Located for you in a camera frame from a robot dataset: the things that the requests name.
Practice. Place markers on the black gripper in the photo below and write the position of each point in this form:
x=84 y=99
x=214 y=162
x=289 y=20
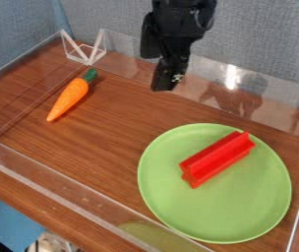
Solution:
x=172 y=26

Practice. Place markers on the red rectangular block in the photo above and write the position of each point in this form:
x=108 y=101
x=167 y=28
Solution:
x=208 y=162

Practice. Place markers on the green round plate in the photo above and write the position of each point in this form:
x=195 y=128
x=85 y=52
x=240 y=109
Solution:
x=234 y=207

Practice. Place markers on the orange toy carrot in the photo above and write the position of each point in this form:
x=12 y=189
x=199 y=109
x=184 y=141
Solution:
x=73 y=92

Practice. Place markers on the clear acrylic enclosure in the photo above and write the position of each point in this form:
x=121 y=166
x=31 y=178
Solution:
x=68 y=171

